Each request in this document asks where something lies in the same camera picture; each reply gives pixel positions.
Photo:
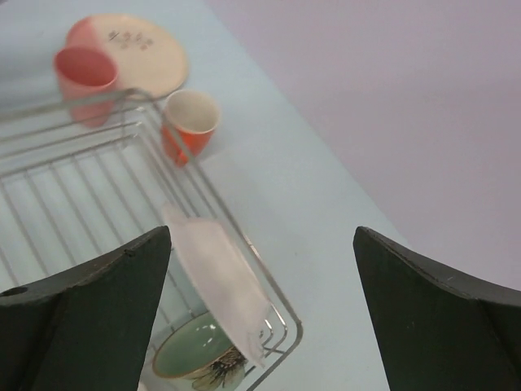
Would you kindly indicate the white ceramic plate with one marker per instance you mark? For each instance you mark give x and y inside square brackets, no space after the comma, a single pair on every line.
[220,274]

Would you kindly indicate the orange ceramic mug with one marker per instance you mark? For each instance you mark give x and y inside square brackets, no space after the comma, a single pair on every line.
[193,116]

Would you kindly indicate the green ceramic bowl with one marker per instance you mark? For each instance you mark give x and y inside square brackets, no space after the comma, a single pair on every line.
[200,356]

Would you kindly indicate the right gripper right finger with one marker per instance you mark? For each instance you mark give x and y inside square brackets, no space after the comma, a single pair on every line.
[437,328]

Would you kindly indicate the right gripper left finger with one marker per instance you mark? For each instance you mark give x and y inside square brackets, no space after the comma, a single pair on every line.
[88,327]

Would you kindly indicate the beige pink floral plate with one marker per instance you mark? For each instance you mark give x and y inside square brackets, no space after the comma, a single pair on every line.
[147,56]

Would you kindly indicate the pink plastic cup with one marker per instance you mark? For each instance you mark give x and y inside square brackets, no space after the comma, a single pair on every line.
[83,71]

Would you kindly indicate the chrome wire dish rack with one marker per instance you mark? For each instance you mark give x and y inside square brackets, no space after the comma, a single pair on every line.
[72,190]

